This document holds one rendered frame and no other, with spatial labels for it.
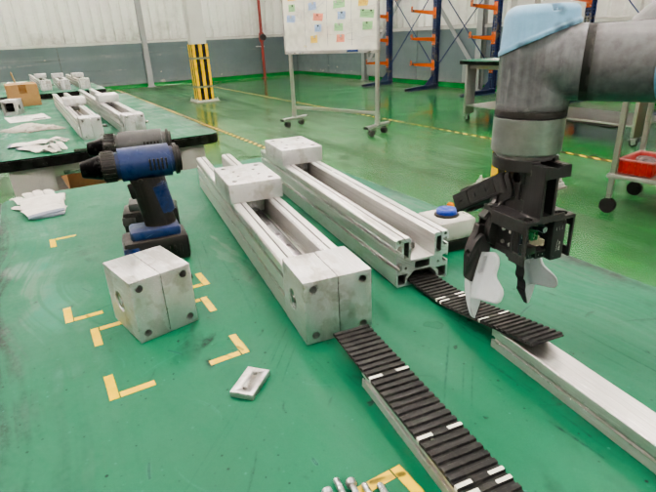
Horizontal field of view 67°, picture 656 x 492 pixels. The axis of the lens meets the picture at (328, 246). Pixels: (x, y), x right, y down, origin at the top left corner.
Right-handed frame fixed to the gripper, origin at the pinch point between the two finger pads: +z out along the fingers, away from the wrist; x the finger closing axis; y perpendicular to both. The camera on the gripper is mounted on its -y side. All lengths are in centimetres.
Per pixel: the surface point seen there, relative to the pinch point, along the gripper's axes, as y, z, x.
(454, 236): -26.2, 2.5, 12.2
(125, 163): -48, -14, -42
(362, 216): -31.2, -2.9, -4.5
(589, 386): 15.7, 2.6, -0.5
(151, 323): -20.6, 3.2, -43.0
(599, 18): -577, -40, 675
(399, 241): -18.7, -2.4, -4.0
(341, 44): -551, -22, 223
